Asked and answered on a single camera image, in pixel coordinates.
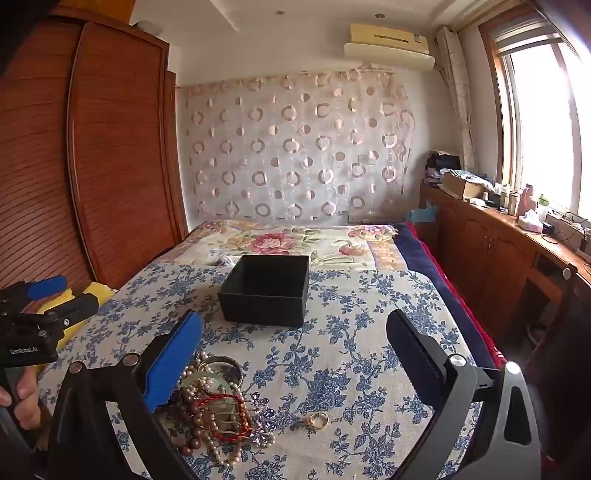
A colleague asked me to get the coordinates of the red string bracelet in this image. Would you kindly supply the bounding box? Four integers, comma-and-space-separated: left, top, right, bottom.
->
194, 391, 252, 439

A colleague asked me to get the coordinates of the brown wooden bead bracelet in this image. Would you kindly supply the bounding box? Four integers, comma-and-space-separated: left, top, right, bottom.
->
173, 385, 259, 459

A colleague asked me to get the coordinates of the pile of dark clothes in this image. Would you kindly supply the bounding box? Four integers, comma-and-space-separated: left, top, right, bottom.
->
425, 150, 462, 183

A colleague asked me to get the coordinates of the cream air conditioner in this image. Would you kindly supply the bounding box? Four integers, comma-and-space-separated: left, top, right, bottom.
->
344, 23, 436, 72

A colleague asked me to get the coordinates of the gold ring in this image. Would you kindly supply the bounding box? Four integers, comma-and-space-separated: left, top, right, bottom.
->
298, 411, 330, 430

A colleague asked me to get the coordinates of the purple crystal brooch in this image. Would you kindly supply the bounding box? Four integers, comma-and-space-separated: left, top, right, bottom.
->
247, 392, 279, 447

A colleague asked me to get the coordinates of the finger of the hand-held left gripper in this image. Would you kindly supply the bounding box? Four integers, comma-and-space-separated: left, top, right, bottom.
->
0, 275, 68, 305
18, 294, 100, 331

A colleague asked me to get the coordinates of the person's left hand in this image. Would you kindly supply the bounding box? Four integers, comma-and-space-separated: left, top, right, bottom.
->
0, 368, 43, 431

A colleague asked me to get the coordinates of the black square box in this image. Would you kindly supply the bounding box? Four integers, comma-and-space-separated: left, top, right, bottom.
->
218, 254, 310, 328

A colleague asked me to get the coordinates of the white pearl necklace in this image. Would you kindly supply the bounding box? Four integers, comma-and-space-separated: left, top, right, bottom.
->
178, 350, 252, 468

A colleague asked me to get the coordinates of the white tissue box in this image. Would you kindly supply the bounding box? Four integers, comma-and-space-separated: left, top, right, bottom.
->
517, 213, 548, 232

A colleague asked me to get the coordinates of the light blue bag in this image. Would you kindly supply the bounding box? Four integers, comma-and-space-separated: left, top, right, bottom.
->
409, 203, 439, 225

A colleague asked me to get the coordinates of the white wrapped pipe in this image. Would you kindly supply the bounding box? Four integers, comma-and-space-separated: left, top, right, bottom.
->
436, 27, 477, 172

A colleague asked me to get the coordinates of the yellow plastic object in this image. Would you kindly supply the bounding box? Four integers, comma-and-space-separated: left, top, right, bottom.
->
34, 281, 118, 352

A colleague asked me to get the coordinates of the blue floral cloth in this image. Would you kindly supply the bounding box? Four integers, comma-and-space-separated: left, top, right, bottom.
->
37, 264, 486, 480

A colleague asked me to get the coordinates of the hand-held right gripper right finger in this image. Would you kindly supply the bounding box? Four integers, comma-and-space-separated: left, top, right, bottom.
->
386, 309, 542, 480

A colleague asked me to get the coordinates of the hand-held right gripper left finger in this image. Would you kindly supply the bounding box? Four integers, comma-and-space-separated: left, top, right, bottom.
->
46, 309, 202, 480

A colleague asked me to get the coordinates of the long wooden cabinet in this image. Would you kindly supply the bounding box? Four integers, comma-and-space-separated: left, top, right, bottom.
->
419, 182, 591, 352

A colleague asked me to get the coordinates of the wooden framed window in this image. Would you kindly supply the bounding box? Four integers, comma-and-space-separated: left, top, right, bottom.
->
479, 7, 591, 222

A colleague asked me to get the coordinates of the circle patterned sheer curtain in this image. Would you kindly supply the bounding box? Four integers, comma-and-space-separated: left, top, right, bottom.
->
184, 68, 416, 223

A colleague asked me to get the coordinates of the brown wooden wardrobe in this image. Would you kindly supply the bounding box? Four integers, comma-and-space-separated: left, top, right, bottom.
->
0, 4, 190, 296

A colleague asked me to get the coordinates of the silver bangle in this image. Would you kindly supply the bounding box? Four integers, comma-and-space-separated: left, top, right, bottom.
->
198, 355, 243, 385

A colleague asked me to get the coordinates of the pink bottle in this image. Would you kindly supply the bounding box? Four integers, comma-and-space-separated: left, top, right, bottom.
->
517, 184, 539, 217

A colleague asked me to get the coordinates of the navy and red blanket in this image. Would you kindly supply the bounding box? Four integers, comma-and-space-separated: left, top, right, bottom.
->
392, 222, 509, 370

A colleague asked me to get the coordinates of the cardboard box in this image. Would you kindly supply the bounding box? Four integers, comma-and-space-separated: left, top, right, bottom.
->
441, 170, 491, 200

